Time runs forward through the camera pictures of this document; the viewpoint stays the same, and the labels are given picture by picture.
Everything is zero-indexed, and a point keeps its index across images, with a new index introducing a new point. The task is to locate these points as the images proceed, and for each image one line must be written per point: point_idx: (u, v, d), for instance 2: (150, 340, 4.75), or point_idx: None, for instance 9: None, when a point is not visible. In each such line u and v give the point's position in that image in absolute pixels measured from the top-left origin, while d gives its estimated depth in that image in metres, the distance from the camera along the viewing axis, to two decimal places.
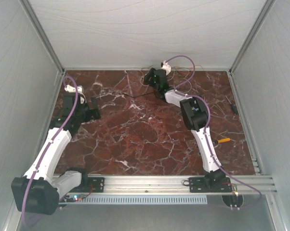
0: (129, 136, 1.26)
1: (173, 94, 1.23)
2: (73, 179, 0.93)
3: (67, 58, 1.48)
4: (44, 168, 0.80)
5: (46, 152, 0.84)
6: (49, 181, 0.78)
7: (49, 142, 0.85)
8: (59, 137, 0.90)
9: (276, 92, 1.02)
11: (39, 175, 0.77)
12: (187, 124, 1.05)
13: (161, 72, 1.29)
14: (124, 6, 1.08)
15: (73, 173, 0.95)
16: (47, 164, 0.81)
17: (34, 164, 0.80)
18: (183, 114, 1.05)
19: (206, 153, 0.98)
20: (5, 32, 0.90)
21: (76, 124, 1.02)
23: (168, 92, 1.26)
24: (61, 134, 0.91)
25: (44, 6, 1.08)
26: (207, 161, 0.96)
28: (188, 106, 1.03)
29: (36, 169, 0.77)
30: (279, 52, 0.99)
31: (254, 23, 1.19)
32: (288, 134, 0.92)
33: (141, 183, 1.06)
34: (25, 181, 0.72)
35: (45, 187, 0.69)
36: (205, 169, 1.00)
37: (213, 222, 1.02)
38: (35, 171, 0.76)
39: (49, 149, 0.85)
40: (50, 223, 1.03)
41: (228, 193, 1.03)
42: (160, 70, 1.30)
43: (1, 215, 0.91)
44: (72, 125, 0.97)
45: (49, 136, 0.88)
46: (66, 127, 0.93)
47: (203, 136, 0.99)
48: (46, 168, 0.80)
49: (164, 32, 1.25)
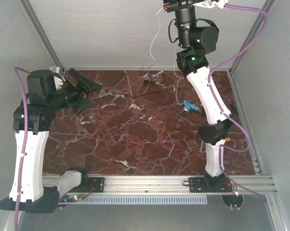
0: (129, 136, 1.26)
1: (203, 88, 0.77)
2: (73, 178, 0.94)
3: (67, 58, 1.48)
4: (28, 188, 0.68)
5: (25, 167, 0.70)
6: (39, 197, 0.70)
7: (22, 157, 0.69)
8: (32, 144, 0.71)
9: (277, 92, 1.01)
11: (25, 196, 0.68)
12: (204, 137, 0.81)
13: (210, 45, 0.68)
14: (124, 6, 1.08)
15: (72, 173, 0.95)
16: (30, 181, 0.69)
17: (16, 184, 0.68)
18: (207, 129, 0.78)
19: (215, 163, 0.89)
20: (5, 33, 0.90)
21: (50, 113, 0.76)
23: (195, 80, 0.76)
24: (32, 140, 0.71)
25: (44, 6, 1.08)
26: (213, 168, 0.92)
28: (220, 127, 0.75)
29: (19, 191, 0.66)
30: (279, 52, 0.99)
31: (254, 23, 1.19)
32: (288, 134, 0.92)
33: (141, 183, 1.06)
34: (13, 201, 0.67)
35: (36, 204, 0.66)
36: (207, 170, 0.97)
37: (213, 222, 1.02)
38: (18, 192, 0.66)
39: (27, 162, 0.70)
40: (50, 223, 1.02)
41: (228, 193, 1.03)
42: (212, 38, 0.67)
43: (1, 215, 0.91)
44: (42, 118, 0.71)
45: (19, 147, 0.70)
46: (36, 130, 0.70)
47: (217, 148, 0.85)
48: (31, 186, 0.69)
49: (163, 32, 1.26)
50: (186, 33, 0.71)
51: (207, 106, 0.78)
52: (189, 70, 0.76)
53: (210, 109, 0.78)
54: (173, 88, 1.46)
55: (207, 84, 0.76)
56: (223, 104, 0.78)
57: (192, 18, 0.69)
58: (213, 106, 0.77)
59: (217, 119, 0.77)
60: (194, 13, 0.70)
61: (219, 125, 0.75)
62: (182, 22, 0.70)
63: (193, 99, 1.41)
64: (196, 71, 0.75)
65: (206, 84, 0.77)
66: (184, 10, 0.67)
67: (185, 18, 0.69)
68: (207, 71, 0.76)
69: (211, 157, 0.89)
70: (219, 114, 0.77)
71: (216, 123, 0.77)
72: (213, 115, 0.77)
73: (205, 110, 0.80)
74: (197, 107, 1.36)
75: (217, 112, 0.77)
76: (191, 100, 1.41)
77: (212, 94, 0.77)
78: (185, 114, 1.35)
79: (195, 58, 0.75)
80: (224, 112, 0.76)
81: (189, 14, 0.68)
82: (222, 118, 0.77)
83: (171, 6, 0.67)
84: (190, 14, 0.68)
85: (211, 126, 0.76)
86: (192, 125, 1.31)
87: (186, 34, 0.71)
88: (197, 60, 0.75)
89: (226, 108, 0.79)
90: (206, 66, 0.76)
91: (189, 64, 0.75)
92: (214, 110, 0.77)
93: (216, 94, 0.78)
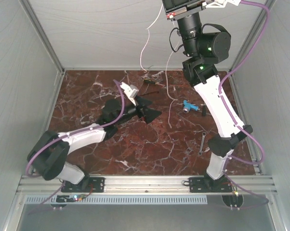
0: (129, 136, 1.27)
1: (214, 99, 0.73)
2: (77, 175, 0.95)
3: (67, 58, 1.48)
4: (73, 140, 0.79)
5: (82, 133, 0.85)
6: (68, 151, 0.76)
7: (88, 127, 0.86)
8: (99, 130, 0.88)
9: (277, 92, 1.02)
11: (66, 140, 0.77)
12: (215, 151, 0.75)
13: (222, 53, 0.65)
14: (125, 6, 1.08)
15: (79, 170, 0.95)
16: (77, 138, 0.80)
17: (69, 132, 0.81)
18: (218, 142, 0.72)
19: (218, 169, 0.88)
20: (5, 32, 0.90)
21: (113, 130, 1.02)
23: (205, 91, 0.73)
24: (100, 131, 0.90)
25: (44, 6, 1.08)
26: (217, 172, 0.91)
28: (234, 142, 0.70)
29: (69, 134, 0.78)
30: (279, 52, 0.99)
31: (254, 23, 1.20)
32: (288, 134, 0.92)
33: (141, 183, 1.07)
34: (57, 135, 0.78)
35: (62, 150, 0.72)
36: (207, 172, 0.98)
37: (213, 222, 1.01)
38: (69, 134, 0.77)
39: (85, 133, 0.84)
40: (49, 222, 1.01)
41: (228, 193, 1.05)
42: (224, 45, 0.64)
43: (1, 215, 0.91)
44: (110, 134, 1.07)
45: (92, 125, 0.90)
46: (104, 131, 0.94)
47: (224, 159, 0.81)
48: (75, 141, 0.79)
49: (164, 32, 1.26)
50: (192, 42, 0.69)
51: (219, 118, 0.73)
52: (198, 81, 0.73)
53: (222, 121, 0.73)
54: (173, 88, 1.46)
55: (218, 95, 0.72)
56: (236, 115, 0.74)
57: (197, 24, 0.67)
58: (226, 118, 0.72)
59: (231, 132, 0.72)
60: (199, 19, 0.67)
61: (232, 139, 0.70)
62: (188, 30, 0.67)
63: (193, 99, 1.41)
64: (205, 82, 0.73)
65: (217, 95, 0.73)
66: (189, 17, 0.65)
67: (191, 25, 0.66)
68: (217, 82, 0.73)
69: (215, 163, 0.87)
70: (232, 127, 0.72)
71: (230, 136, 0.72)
72: (226, 127, 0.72)
73: (217, 123, 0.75)
74: (197, 106, 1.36)
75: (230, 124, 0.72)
76: (191, 100, 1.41)
77: (224, 105, 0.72)
78: (185, 114, 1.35)
79: (203, 67, 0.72)
80: (238, 125, 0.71)
81: (194, 20, 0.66)
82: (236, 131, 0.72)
83: (177, 13, 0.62)
84: (195, 20, 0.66)
85: (224, 139, 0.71)
86: (192, 125, 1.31)
87: (193, 43, 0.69)
88: (205, 69, 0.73)
89: (239, 119, 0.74)
90: (215, 75, 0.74)
91: (197, 73, 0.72)
92: (227, 122, 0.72)
93: (228, 105, 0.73)
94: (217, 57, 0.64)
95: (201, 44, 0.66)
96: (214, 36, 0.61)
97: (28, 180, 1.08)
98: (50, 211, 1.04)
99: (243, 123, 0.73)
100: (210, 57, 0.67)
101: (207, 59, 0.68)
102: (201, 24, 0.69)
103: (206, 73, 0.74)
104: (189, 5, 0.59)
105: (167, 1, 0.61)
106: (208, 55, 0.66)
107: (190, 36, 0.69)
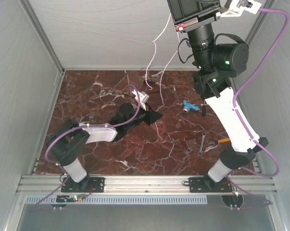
0: (129, 136, 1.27)
1: (228, 112, 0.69)
2: (78, 175, 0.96)
3: (67, 58, 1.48)
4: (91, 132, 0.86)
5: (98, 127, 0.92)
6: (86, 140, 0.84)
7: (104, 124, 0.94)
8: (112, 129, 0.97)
9: (276, 92, 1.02)
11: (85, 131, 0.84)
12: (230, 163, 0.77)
13: (239, 66, 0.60)
14: (125, 6, 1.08)
15: (82, 169, 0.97)
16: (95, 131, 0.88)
17: None
18: (235, 157, 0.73)
19: (222, 173, 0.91)
20: (5, 32, 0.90)
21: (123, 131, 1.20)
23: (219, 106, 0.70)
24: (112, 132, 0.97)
25: (44, 6, 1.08)
26: (217, 176, 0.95)
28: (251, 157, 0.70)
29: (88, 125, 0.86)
30: (279, 52, 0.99)
31: (254, 23, 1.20)
32: (288, 134, 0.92)
33: (141, 183, 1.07)
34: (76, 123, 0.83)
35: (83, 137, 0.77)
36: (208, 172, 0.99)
37: (213, 222, 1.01)
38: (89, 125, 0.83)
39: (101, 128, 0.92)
40: (49, 222, 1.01)
41: (228, 193, 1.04)
42: (241, 58, 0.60)
43: (0, 216, 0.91)
44: (119, 135, 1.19)
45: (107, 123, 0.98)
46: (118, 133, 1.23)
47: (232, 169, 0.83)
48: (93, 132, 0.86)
49: (164, 33, 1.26)
50: (205, 53, 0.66)
51: (235, 133, 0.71)
52: (211, 94, 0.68)
53: (238, 135, 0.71)
54: (173, 88, 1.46)
55: (232, 108, 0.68)
56: (251, 128, 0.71)
57: (210, 35, 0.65)
58: (241, 133, 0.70)
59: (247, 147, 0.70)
60: (211, 30, 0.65)
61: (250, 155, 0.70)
62: (200, 41, 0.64)
63: (193, 99, 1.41)
64: (219, 95, 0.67)
65: (231, 109, 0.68)
66: (202, 28, 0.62)
67: (203, 36, 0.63)
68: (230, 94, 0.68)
69: (219, 168, 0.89)
70: (249, 141, 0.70)
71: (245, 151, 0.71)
72: (242, 142, 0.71)
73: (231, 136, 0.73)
74: (197, 107, 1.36)
75: (245, 139, 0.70)
76: (191, 100, 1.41)
77: (239, 119, 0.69)
78: (185, 114, 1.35)
79: (217, 80, 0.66)
80: (254, 139, 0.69)
81: (207, 32, 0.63)
82: (252, 145, 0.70)
83: (187, 25, 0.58)
84: (207, 31, 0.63)
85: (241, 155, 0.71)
86: (192, 125, 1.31)
87: (205, 54, 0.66)
88: (218, 81, 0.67)
89: (254, 132, 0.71)
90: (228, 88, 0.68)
91: (210, 87, 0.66)
92: (242, 137, 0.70)
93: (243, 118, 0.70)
94: (235, 70, 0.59)
95: (216, 56, 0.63)
96: (232, 48, 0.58)
97: (28, 180, 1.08)
98: (50, 211, 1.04)
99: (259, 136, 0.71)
100: (226, 71, 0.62)
101: (222, 72, 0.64)
102: (213, 35, 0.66)
103: (219, 86, 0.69)
104: (201, 14, 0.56)
105: (176, 12, 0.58)
106: (223, 68, 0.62)
107: (202, 47, 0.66)
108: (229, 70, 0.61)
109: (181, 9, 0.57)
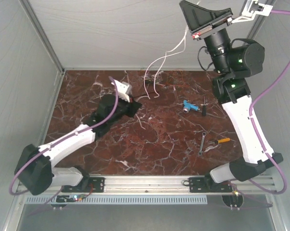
0: (129, 136, 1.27)
1: (242, 120, 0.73)
2: (75, 177, 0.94)
3: (67, 58, 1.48)
4: (57, 150, 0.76)
5: (66, 139, 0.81)
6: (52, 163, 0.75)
7: (73, 133, 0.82)
8: (85, 133, 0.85)
9: (277, 92, 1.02)
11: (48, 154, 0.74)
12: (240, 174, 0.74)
13: (255, 65, 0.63)
14: (124, 6, 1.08)
15: (76, 172, 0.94)
16: (61, 147, 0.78)
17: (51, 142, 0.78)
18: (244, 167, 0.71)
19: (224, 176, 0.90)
20: (5, 33, 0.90)
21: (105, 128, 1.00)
23: (235, 112, 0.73)
24: (88, 133, 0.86)
25: (44, 6, 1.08)
26: (217, 178, 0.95)
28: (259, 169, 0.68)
29: (50, 147, 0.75)
30: (279, 53, 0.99)
31: (254, 23, 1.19)
32: (288, 134, 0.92)
33: (141, 182, 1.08)
34: (36, 150, 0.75)
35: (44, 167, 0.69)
36: (211, 170, 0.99)
37: (213, 222, 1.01)
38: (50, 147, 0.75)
39: (72, 139, 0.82)
40: (49, 222, 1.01)
41: (228, 193, 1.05)
42: (256, 58, 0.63)
43: (0, 216, 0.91)
44: (100, 131, 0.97)
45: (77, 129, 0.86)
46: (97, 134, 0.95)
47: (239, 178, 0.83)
48: (58, 151, 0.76)
49: (164, 33, 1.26)
50: (222, 57, 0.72)
51: (247, 142, 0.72)
52: (228, 98, 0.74)
53: (249, 145, 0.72)
54: (173, 88, 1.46)
55: (248, 116, 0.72)
56: (265, 141, 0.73)
57: (225, 41, 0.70)
58: (253, 143, 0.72)
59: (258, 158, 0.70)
60: (226, 35, 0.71)
61: (259, 167, 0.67)
62: (217, 46, 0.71)
63: (192, 99, 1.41)
64: (236, 101, 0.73)
65: (246, 116, 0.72)
66: (217, 34, 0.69)
67: (218, 42, 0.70)
68: (247, 103, 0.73)
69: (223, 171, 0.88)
70: (260, 153, 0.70)
71: (256, 163, 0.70)
72: (253, 152, 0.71)
73: (243, 147, 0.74)
74: (197, 106, 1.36)
75: (257, 150, 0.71)
76: (191, 100, 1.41)
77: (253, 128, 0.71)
78: (185, 114, 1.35)
79: (235, 85, 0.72)
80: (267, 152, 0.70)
81: (222, 37, 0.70)
82: (264, 158, 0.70)
83: (202, 32, 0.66)
84: (222, 36, 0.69)
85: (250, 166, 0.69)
86: (192, 125, 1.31)
87: (223, 58, 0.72)
88: (237, 87, 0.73)
89: (268, 147, 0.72)
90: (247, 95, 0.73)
91: (227, 91, 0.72)
92: (254, 147, 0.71)
93: (258, 130, 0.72)
94: (249, 69, 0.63)
95: (232, 57, 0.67)
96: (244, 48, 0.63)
97: None
98: (50, 211, 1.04)
99: (273, 152, 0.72)
100: (242, 71, 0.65)
101: (238, 74, 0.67)
102: (229, 41, 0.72)
103: (237, 92, 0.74)
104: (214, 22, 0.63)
105: (191, 22, 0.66)
106: (239, 68, 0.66)
107: (219, 52, 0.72)
108: (243, 70, 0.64)
109: (197, 20, 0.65)
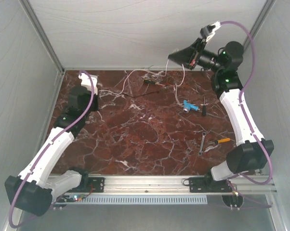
0: (129, 136, 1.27)
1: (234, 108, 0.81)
2: (73, 179, 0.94)
3: (67, 58, 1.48)
4: (39, 171, 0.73)
5: (45, 152, 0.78)
6: (42, 185, 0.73)
7: (48, 143, 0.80)
8: (60, 137, 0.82)
9: (276, 92, 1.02)
11: (32, 177, 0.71)
12: (231, 164, 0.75)
13: (237, 55, 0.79)
14: (124, 6, 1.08)
15: (72, 174, 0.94)
16: (43, 166, 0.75)
17: (31, 164, 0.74)
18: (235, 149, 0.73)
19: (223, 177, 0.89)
20: (5, 33, 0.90)
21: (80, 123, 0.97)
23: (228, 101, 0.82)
24: (63, 134, 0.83)
25: (44, 6, 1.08)
26: (218, 175, 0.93)
28: (246, 148, 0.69)
29: (31, 171, 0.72)
30: (279, 52, 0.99)
31: (254, 23, 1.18)
32: (288, 134, 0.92)
33: (141, 183, 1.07)
34: (19, 179, 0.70)
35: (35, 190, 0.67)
36: (213, 168, 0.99)
37: (213, 222, 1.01)
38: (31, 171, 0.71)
39: (50, 151, 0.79)
40: (49, 222, 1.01)
41: (227, 193, 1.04)
42: (238, 50, 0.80)
43: (1, 215, 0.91)
44: (77, 126, 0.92)
45: (49, 138, 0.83)
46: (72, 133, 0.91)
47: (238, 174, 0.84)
48: (41, 170, 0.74)
49: (164, 33, 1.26)
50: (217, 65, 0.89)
51: (238, 126, 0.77)
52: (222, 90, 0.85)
53: (239, 128, 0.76)
54: (173, 88, 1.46)
55: (239, 104, 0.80)
56: (255, 126, 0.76)
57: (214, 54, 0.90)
58: (243, 126, 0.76)
59: (246, 138, 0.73)
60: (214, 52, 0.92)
61: (246, 147, 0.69)
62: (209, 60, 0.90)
63: (193, 99, 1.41)
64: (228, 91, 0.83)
65: (237, 104, 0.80)
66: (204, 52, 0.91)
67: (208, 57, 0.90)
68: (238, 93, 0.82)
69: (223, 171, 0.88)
70: (248, 134, 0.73)
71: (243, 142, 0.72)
72: (242, 134, 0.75)
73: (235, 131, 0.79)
74: (197, 107, 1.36)
75: (246, 132, 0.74)
76: (191, 100, 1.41)
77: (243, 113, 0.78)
78: (185, 114, 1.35)
79: (229, 81, 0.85)
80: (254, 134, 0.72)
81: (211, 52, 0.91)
82: (252, 140, 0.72)
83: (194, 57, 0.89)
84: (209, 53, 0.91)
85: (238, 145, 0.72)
86: (191, 125, 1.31)
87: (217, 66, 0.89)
88: (230, 82, 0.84)
89: (258, 131, 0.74)
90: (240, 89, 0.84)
91: (221, 83, 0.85)
92: (243, 130, 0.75)
93: (248, 116, 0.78)
94: (230, 57, 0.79)
95: (220, 57, 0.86)
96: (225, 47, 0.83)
97: None
98: (50, 211, 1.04)
99: (262, 137, 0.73)
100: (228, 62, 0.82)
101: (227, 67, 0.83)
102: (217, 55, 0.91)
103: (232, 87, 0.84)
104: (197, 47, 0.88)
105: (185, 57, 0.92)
106: (226, 59, 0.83)
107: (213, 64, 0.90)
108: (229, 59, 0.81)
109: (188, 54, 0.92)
